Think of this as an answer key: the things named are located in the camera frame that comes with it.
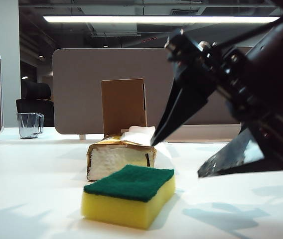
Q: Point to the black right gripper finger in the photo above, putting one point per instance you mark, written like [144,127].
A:
[183,99]

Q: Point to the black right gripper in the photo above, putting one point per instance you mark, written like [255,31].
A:
[268,87]

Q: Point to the yellow sponge with green scourer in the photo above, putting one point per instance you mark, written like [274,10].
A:
[129,196]

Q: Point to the white tissue sheet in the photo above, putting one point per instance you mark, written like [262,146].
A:
[137,132]

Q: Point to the brown cardboard box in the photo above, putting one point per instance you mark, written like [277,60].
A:
[122,104]

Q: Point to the long ceiling light strip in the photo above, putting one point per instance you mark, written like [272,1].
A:
[131,19]

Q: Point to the gold tissue pack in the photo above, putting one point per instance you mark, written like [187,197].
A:
[106,159]

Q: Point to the large brown desk divider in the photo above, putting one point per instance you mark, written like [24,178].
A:
[81,87]

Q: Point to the black office chair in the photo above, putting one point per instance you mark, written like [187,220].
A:
[35,99]

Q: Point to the clear glass mug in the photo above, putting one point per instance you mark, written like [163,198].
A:
[29,124]

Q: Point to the white divider support bracket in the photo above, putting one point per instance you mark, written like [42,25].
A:
[82,137]

